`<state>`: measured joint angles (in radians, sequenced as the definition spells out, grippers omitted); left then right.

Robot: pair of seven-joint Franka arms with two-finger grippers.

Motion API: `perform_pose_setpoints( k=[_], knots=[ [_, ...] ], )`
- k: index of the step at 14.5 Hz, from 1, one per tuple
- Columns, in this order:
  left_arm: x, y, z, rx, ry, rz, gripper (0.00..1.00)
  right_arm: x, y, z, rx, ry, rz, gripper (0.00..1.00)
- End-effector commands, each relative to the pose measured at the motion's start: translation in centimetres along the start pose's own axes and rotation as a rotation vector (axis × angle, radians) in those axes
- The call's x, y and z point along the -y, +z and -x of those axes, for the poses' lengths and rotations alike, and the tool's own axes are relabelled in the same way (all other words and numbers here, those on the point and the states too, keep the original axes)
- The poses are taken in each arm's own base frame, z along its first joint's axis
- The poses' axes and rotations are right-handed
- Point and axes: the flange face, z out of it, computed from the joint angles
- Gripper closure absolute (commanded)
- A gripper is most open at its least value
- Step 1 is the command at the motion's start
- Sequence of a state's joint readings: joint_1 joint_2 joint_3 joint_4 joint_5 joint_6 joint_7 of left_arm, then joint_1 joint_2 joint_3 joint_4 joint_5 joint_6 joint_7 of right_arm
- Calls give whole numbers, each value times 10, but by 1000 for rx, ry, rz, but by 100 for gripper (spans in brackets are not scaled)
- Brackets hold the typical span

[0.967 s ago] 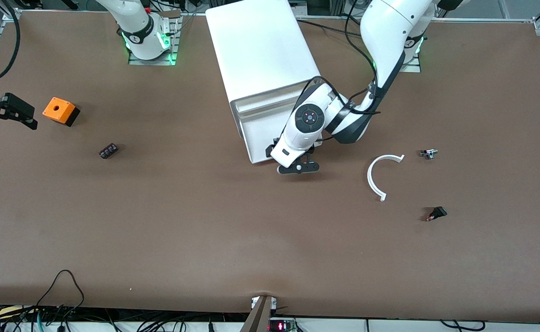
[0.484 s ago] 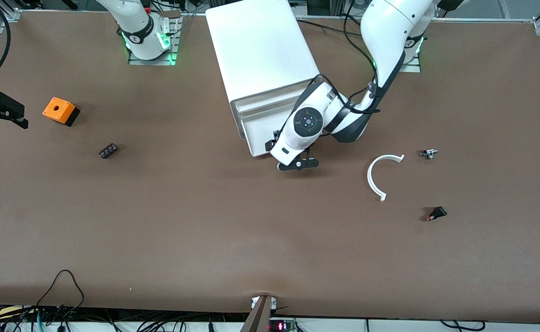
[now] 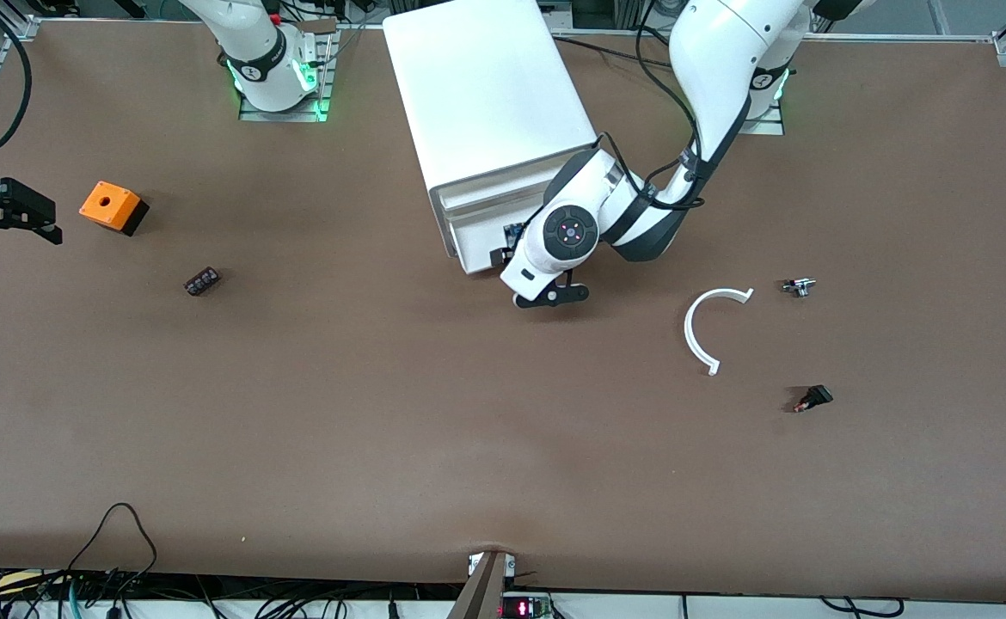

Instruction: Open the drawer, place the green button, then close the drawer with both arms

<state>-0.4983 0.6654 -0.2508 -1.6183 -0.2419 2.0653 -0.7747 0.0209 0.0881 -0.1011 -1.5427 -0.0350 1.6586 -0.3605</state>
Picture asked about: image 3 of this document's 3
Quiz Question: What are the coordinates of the white clamp bracket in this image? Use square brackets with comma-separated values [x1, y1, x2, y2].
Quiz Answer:
[467, 553, 518, 579]

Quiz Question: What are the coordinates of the white drawer cabinet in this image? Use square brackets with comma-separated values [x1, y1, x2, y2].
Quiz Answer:
[382, 0, 602, 259]

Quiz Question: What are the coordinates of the red LED display module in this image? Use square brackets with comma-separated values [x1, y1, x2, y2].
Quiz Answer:
[500, 593, 553, 619]

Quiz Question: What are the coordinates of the brown camera stand pole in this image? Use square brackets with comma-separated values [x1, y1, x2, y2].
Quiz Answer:
[445, 550, 510, 619]

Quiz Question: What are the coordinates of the white curved plastic arc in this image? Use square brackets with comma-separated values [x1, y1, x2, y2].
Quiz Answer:
[684, 287, 755, 377]

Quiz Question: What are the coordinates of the orange box with black base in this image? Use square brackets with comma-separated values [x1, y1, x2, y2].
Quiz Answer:
[79, 181, 150, 237]

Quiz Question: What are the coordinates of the black looped cable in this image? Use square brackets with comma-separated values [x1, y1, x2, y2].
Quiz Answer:
[64, 503, 160, 594]

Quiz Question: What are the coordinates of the black floor cable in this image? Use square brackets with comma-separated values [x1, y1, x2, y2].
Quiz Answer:
[819, 596, 908, 619]

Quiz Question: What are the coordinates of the black braided cable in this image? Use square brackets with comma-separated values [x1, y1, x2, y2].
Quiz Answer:
[553, 34, 672, 68]

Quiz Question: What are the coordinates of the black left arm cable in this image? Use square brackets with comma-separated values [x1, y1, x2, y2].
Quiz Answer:
[598, 0, 712, 213]

